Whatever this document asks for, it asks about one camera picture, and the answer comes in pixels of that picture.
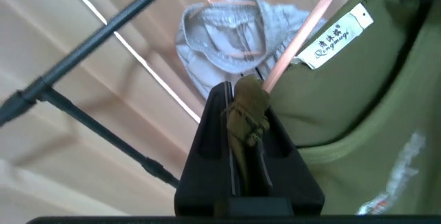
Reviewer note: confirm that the pale grey shorts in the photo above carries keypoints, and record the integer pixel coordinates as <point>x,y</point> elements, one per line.
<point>206,65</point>

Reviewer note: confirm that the black clothes rack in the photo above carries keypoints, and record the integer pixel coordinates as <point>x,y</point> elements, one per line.
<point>86,46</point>

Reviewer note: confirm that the green garment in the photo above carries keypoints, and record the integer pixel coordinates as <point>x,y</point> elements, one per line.
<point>361,96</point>

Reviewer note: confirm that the pink clothes hanger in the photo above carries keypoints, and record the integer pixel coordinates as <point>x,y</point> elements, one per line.
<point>234,1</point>
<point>303,31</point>

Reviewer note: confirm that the beige curtain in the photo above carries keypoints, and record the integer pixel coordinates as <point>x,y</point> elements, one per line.
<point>69,165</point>

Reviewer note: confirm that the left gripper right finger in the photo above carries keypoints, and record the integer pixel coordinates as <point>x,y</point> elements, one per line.
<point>293,182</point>

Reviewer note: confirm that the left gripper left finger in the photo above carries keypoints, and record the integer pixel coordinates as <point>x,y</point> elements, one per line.
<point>203,175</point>

